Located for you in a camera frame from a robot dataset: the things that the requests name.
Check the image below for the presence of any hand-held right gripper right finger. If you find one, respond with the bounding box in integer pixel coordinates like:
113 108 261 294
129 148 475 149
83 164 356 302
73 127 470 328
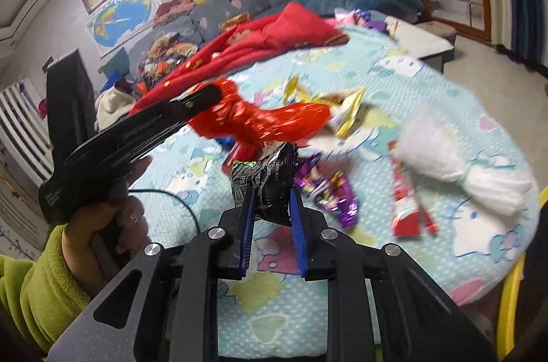
290 187 499 362

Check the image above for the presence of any red blanket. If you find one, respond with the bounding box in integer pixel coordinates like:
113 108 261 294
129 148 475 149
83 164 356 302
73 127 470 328
128 1 349 118

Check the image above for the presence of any black upright panel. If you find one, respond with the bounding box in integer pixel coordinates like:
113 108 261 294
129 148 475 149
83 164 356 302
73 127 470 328
45 49 97 170

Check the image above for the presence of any red pink cloth pile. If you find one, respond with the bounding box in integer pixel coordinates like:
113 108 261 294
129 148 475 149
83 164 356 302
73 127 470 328
154 0 198 26

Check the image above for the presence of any white slatted rail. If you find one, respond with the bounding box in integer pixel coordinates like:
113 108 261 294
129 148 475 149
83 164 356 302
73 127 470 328
0 82 54 183

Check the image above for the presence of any black cable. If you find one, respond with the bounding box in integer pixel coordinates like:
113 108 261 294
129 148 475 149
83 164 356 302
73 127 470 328
128 188 202 236

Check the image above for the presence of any world map poster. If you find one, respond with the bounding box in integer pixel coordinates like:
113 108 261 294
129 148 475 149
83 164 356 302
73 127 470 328
86 0 155 57

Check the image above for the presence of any purple snack wrapper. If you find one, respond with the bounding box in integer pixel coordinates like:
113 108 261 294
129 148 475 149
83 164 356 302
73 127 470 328
295 157 358 230

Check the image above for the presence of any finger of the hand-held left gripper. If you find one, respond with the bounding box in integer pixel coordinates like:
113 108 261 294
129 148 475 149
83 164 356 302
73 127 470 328
172 85 223 124

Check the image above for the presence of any grey heart-print sofa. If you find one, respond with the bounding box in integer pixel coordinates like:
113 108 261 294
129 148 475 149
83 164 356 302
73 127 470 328
128 0 317 89

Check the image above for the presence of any large yellow snack wrapper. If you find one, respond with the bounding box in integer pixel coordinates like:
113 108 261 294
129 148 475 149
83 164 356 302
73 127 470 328
317 86 366 138

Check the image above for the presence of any colourful clothes pile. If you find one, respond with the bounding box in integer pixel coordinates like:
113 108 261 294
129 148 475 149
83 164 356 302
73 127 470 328
137 30 204 89

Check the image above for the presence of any red snack wrapper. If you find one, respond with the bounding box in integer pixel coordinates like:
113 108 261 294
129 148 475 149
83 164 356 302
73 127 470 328
387 141 438 238

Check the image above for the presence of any white garment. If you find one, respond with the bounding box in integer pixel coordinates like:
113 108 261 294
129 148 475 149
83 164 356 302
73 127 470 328
94 86 138 129

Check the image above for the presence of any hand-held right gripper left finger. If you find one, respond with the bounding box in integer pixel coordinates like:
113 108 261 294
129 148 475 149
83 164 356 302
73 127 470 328
47 187 258 362

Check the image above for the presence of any white marble coffee table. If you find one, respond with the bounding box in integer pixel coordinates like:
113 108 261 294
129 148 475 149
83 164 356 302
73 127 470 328
385 17 457 72

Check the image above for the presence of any yellow hoop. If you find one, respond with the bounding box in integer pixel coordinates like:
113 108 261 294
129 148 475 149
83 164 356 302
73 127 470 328
497 186 548 362

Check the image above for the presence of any white yarn bundle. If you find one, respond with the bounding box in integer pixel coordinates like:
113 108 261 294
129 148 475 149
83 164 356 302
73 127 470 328
391 101 534 217

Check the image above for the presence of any small yellow snack wrapper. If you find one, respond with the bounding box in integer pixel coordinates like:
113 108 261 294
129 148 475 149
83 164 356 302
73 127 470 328
283 76 317 106

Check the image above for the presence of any person's left forearm green sleeve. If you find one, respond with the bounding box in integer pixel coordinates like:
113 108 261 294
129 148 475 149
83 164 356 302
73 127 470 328
0 223 92 355

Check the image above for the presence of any cartoon cat printed bedsheet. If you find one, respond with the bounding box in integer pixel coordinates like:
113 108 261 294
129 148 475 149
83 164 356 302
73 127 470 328
141 24 540 358

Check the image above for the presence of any red plastic bag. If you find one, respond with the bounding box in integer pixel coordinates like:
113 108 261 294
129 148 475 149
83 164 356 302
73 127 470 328
188 77 332 146

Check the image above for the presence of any black snack wrapper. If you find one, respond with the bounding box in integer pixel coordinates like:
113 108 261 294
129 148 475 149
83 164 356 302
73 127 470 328
230 143 298 226

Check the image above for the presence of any pink purple packet pile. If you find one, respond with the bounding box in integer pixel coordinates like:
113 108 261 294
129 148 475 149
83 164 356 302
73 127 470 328
334 9 388 33

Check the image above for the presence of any round brown stool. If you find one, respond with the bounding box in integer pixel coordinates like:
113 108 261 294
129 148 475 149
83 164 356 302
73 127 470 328
417 21 458 43

